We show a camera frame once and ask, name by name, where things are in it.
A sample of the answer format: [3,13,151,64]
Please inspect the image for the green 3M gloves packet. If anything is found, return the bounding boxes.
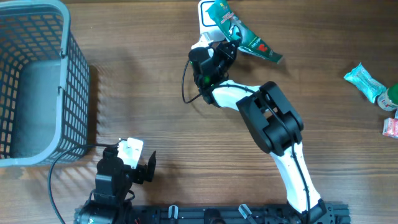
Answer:
[206,0,283,63]

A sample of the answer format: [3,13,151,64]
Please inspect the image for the light green tissue packet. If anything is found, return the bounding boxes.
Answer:
[344,63,386,103]

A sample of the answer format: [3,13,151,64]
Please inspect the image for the green lid jar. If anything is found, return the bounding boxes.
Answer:
[377,84,398,111]

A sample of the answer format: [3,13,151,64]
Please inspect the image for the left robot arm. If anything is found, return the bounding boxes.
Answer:
[73,146,157,224]

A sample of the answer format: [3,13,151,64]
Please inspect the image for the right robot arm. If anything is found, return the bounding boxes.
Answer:
[187,40,326,223]

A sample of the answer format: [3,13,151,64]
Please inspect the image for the white barcode scanner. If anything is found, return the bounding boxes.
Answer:
[198,0,225,42]

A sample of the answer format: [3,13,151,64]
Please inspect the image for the grey plastic shopping basket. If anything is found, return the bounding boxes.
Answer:
[1,1,90,167]

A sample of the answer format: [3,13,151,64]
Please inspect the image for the red small box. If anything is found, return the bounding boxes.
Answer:
[382,118,398,139]

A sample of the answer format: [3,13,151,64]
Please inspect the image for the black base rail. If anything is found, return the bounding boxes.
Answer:
[73,203,351,224]

